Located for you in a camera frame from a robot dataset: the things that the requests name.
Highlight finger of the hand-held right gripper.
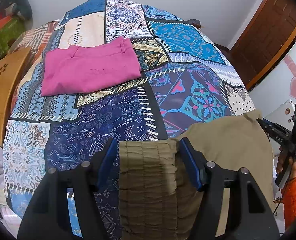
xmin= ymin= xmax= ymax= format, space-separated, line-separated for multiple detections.
xmin=257 ymin=118 xmax=276 ymax=137
xmin=264 ymin=120 xmax=289 ymax=131

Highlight khaki pants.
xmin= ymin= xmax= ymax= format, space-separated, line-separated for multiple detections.
xmin=119 ymin=109 xmax=274 ymax=240

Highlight brown wooden door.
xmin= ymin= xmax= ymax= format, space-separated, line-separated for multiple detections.
xmin=230 ymin=0 xmax=296 ymax=90

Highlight patchwork blanket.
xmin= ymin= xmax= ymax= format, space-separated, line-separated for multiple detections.
xmin=2 ymin=0 xmax=257 ymax=240

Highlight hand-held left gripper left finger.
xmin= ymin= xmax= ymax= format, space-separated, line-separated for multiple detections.
xmin=17 ymin=137 xmax=121 ymax=240

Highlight person's right hand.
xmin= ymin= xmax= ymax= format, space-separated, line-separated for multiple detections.
xmin=275 ymin=151 xmax=296 ymax=180

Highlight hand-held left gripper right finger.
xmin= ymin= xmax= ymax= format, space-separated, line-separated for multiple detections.
xmin=178 ymin=138 xmax=281 ymax=240

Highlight pink pants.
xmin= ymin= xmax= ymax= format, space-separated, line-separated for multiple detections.
xmin=41 ymin=36 xmax=142 ymax=97

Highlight wooden lap desk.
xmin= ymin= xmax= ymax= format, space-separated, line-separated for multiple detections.
xmin=0 ymin=46 xmax=33 ymax=153

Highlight orange striped bed sheet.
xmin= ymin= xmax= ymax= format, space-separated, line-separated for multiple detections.
xmin=14 ymin=21 xmax=61 ymax=55

